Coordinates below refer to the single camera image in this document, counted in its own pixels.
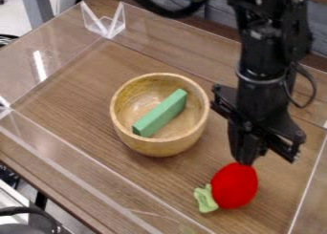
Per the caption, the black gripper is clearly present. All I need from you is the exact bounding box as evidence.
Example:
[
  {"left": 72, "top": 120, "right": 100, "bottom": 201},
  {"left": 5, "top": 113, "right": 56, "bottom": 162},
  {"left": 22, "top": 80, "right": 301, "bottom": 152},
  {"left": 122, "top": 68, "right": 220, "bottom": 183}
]
[{"left": 211, "top": 84, "right": 307, "bottom": 165}]

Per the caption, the grey post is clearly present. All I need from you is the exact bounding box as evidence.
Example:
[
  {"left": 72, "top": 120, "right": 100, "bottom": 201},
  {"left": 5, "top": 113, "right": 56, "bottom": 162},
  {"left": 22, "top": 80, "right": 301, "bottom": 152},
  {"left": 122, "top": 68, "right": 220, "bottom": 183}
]
[{"left": 21, "top": 0, "right": 54, "bottom": 29}]

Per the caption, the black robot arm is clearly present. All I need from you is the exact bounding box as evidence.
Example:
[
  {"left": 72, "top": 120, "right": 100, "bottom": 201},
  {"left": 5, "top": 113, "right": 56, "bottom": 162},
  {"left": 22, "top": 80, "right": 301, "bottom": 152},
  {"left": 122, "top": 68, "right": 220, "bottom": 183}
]
[{"left": 211, "top": 0, "right": 312, "bottom": 165}]

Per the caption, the green rectangular block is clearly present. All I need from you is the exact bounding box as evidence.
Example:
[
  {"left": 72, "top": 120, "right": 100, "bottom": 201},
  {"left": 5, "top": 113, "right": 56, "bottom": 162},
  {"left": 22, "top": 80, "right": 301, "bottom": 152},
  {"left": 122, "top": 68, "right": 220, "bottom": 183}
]
[{"left": 132, "top": 89, "right": 188, "bottom": 138}]

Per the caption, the clear acrylic corner bracket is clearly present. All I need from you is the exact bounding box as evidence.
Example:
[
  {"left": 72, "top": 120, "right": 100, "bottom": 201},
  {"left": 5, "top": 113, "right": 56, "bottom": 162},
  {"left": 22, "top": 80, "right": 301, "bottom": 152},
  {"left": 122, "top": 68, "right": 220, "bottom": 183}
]
[{"left": 80, "top": 1, "right": 126, "bottom": 39}]

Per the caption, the red plush strawberry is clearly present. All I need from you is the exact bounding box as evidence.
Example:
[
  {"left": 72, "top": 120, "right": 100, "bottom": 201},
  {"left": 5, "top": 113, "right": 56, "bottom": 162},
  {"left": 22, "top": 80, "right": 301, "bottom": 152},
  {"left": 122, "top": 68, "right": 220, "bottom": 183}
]
[{"left": 193, "top": 162, "right": 257, "bottom": 213}]

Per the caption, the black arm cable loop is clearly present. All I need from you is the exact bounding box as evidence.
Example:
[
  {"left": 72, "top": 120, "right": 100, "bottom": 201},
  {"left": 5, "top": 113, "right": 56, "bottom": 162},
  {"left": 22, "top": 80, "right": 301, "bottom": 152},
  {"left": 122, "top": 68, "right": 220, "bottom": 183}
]
[{"left": 122, "top": 0, "right": 215, "bottom": 20}]

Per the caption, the wooden bowl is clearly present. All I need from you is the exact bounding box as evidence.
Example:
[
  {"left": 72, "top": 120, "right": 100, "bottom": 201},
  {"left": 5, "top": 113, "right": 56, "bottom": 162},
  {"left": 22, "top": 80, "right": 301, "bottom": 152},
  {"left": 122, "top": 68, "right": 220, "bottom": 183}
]
[{"left": 109, "top": 73, "right": 209, "bottom": 158}]

